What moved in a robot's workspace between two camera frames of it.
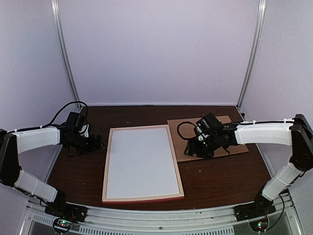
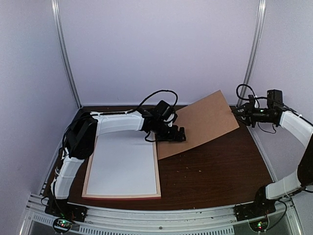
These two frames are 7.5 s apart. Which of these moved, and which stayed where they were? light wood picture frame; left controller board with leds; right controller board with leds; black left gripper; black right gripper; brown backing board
Moved: light wood picture frame; brown backing board; black left gripper; black right gripper
Stayed: right controller board with leds; left controller board with leds
